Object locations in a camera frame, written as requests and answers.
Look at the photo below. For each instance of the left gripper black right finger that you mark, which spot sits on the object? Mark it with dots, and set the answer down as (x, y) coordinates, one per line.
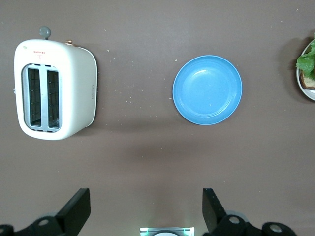
(217, 221)

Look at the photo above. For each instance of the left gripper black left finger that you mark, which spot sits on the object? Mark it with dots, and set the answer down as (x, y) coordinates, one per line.
(66, 221)

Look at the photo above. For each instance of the green lettuce leaf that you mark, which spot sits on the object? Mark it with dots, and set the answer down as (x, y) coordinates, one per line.
(307, 62)

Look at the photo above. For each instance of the blue round plate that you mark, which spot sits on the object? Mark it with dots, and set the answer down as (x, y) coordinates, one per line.
(208, 89)

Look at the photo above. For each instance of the beige round plate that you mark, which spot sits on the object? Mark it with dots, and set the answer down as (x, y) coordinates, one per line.
(308, 94)

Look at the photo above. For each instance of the white two-slot toaster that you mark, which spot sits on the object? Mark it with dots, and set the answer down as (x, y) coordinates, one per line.
(73, 91)

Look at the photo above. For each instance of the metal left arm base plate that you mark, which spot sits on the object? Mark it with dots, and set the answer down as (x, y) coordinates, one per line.
(145, 231)

